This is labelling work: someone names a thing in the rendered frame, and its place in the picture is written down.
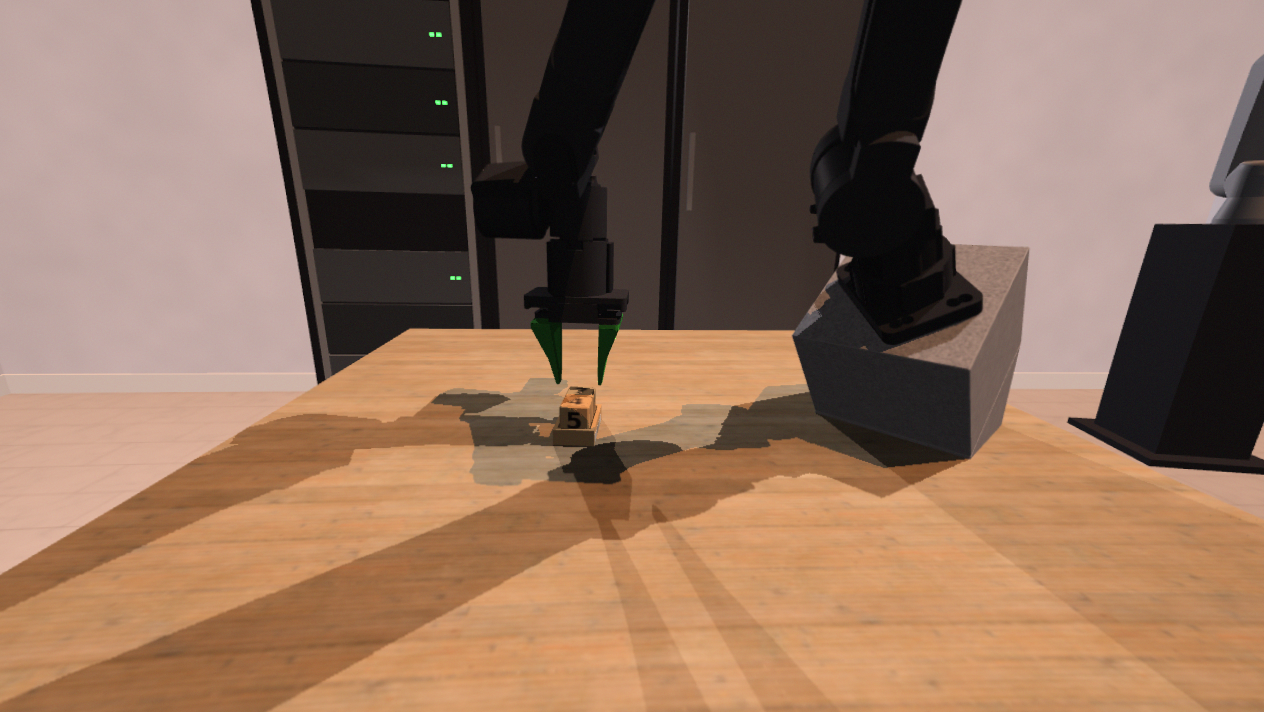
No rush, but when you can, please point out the orange number cube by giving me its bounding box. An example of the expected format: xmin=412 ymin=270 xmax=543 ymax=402
xmin=565 ymin=386 xmax=597 ymax=420
xmin=559 ymin=397 xmax=592 ymax=429

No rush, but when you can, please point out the orange open-top tray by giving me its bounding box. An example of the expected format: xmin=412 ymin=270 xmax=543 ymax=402
xmin=552 ymin=403 xmax=602 ymax=446

